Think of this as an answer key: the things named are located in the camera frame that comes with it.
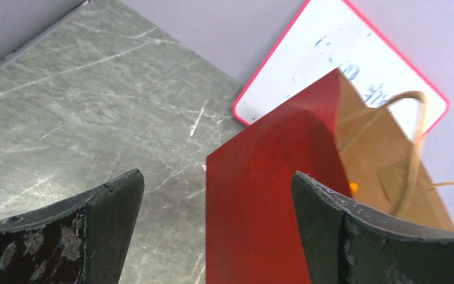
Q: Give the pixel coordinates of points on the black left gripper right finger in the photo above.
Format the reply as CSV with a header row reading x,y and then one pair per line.
x,y
345,241

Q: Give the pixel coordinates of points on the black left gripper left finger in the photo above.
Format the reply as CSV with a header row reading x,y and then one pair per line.
x,y
80,239

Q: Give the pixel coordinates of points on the orange fake bread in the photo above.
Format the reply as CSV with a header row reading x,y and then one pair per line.
x,y
353,187

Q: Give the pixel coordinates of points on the pink framed whiteboard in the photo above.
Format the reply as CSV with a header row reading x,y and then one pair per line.
x,y
331,34

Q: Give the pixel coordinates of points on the red paper bag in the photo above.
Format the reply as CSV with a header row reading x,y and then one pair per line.
x,y
327,133

